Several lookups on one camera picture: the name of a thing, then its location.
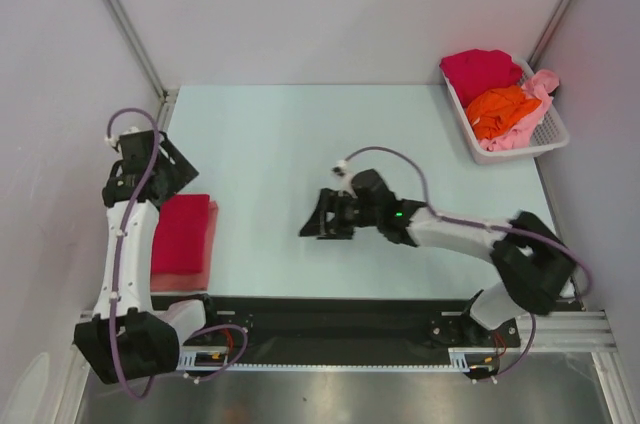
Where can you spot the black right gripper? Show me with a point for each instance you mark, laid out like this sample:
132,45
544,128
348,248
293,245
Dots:
329,201

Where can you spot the left aluminium side rail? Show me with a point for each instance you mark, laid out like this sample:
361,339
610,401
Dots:
160,109

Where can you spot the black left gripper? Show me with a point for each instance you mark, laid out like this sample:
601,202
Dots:
183,172

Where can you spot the aluminium corner post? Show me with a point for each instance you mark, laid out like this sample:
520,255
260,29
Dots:
131,38
562,4

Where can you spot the orange t-shirt in basket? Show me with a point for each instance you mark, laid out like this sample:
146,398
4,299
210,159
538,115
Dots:
496,111

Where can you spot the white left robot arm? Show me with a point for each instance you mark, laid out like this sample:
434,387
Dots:
125,339

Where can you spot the aluminium front frame rail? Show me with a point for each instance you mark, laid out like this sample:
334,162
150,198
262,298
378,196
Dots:
558,332

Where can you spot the aluminium side rail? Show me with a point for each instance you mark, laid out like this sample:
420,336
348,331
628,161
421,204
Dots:
160,109
578,276

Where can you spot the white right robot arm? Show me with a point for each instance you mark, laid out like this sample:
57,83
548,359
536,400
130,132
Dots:
532,263

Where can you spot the white slotted cable duct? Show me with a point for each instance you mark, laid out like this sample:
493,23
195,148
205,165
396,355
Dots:
452,361

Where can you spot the crimson t-shirt in basket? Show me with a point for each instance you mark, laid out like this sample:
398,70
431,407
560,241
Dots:
473,72

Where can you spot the crimson red t-shirt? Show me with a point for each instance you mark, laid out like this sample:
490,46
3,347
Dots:
179,238

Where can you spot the right aluminium side rail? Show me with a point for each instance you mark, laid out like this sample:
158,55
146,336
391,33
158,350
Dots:
578,276

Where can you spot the folded salmon pink t-shirt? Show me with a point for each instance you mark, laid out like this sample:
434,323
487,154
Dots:
173,283

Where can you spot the left aluminium corner post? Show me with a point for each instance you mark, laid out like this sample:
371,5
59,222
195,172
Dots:
131,38

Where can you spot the light pink t-shirt in basket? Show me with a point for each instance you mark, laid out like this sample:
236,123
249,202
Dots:
541,85

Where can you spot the right aluminium corner post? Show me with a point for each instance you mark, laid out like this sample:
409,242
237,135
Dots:
562,4

